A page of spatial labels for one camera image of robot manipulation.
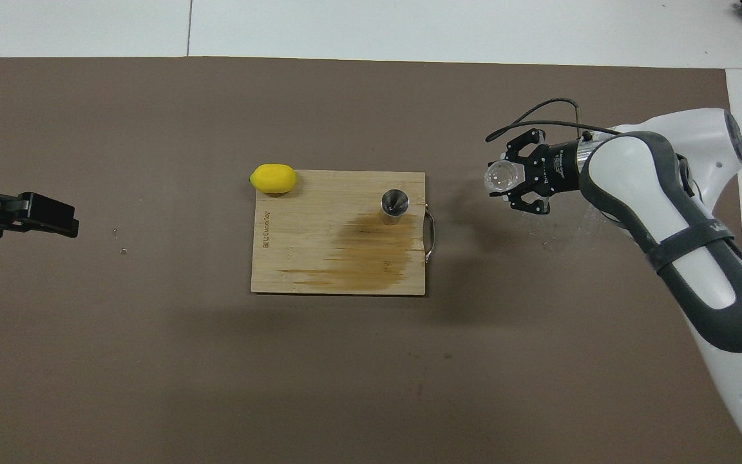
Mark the small clear glass cup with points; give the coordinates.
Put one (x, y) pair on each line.
(502, 176)

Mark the brown table mat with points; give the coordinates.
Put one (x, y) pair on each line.
(152, 386)

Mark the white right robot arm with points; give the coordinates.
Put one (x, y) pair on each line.
(635, 167)

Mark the wooden cutting board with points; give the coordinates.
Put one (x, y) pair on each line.
(319, 238)

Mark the yellow lemon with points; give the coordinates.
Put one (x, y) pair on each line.
(273, 178)

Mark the steel double jigger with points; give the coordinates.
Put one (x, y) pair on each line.
(395, 206)

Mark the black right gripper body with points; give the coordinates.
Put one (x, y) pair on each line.
(554, 169)

